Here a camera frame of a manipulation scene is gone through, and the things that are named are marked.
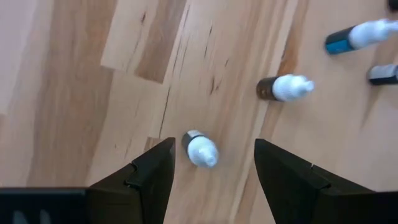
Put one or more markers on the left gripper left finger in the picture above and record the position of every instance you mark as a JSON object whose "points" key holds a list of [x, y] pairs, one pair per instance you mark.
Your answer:
{"points": [[143, 193]]}

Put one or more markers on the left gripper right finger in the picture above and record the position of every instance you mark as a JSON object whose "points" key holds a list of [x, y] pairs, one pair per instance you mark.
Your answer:
{"points": [[289, 193]]}

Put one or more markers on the small dark dropper bottle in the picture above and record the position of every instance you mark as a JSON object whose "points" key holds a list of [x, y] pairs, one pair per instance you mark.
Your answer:
{"points": [[202, 151]]}

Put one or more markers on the small brown dropper bottle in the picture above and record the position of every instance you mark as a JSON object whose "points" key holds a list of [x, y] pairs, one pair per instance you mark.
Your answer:
{"points": [[289, 88]]}

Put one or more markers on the small purple-label dropper bottle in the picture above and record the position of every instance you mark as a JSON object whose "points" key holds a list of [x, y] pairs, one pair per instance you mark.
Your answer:
{"points": [[384, 74]]}

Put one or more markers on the small teal dropper bottle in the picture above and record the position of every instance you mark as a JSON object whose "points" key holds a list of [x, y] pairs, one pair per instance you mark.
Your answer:
{"points": [[363, 34]]}

